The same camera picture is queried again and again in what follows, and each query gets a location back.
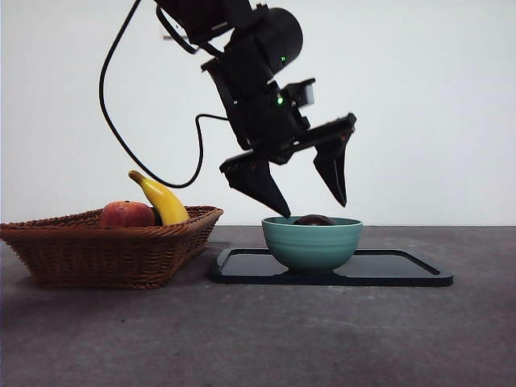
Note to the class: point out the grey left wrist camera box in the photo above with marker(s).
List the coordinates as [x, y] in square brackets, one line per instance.
[304, 93]

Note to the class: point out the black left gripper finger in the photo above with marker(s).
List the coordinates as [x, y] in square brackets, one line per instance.
[258, 189]
[332, 169]

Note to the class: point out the teal ribbed bowl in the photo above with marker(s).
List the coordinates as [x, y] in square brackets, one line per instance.
[312, 250]

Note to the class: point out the red yellow apple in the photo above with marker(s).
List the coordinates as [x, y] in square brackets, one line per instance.
[125, 215]

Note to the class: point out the brown wicker basket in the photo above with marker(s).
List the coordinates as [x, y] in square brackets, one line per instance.
[101, 258]

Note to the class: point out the yellow banana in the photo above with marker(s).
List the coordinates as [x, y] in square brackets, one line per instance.
[165, 203]

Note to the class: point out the dark rectangular tray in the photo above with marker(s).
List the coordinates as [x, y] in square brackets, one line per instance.
[250, 268]

